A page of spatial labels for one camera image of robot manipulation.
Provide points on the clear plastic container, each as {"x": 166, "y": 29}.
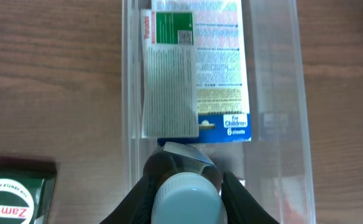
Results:
{"x": 280, "y": 144}

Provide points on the red Panadol box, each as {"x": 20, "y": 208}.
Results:
{"x": 284, "y": 199}

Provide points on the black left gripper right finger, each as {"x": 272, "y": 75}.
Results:
{"x": 241, "y": 207}

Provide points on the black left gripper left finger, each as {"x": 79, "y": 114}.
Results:
{"x": 137, "y": 205}

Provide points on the blue white medicine box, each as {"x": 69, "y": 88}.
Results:
{"x": 223, "y": 95}

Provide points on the green Zam-Buk box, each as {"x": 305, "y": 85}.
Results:
{"x": 26, "y": 190}

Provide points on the dark syrup bottle white cap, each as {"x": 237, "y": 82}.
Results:
{"x": 188, "y": 186}

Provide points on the small green white box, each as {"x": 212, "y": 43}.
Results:
{"x": 169, "y": 64}

